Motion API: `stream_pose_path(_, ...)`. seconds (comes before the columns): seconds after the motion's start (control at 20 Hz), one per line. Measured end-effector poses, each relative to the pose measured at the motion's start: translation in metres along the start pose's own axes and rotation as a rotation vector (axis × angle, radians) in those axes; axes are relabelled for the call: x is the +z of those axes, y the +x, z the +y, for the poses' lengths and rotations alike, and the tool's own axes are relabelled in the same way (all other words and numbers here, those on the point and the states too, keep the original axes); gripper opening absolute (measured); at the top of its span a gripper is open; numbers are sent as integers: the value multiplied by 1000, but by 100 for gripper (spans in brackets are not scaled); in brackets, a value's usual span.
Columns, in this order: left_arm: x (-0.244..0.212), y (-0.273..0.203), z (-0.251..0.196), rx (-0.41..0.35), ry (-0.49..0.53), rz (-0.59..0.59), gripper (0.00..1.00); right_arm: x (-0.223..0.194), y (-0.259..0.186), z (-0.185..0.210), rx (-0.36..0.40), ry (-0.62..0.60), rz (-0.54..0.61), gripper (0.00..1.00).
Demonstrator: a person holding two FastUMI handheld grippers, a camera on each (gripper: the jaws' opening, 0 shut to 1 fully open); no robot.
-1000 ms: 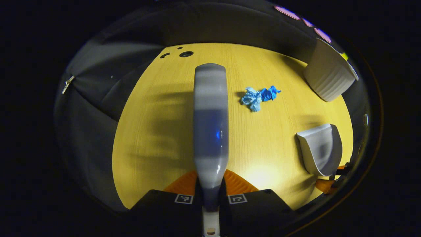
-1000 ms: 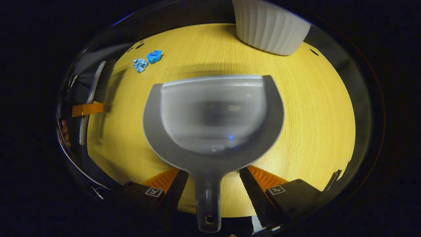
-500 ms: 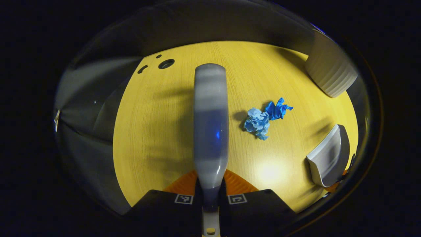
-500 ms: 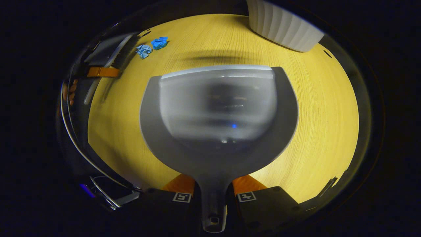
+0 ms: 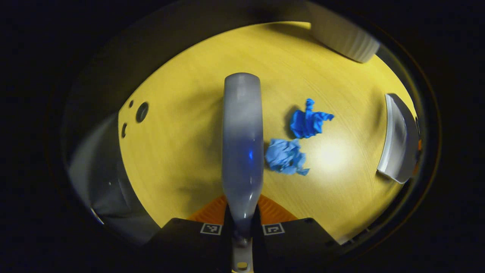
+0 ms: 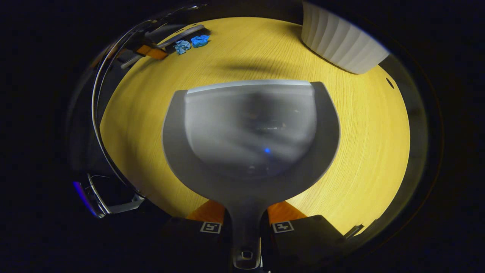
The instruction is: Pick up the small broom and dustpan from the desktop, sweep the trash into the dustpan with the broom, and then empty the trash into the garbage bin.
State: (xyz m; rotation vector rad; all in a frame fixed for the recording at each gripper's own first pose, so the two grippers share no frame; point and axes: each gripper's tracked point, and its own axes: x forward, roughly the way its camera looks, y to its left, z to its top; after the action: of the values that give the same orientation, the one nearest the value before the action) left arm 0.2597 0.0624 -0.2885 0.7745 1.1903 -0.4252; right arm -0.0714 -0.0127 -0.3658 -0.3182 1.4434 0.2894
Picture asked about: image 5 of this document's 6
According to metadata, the dark blue paper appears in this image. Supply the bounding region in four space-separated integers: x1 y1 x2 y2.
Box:
289 98 335 139

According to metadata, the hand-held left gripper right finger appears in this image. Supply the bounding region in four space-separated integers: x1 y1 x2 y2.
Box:
253 195 340 273

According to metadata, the small grey broom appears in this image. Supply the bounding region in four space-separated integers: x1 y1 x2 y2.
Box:
222 72 264 273

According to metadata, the light blue paper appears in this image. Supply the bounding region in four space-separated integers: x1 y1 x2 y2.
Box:
264 138 310 176

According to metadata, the grey dustpan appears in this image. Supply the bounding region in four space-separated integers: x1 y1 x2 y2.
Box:
377 93 420 184

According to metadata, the white ribbed garbage bin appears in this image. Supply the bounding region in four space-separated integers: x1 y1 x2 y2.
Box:
309 3 381 63

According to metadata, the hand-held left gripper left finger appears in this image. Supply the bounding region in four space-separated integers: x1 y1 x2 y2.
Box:
144 195 232 273

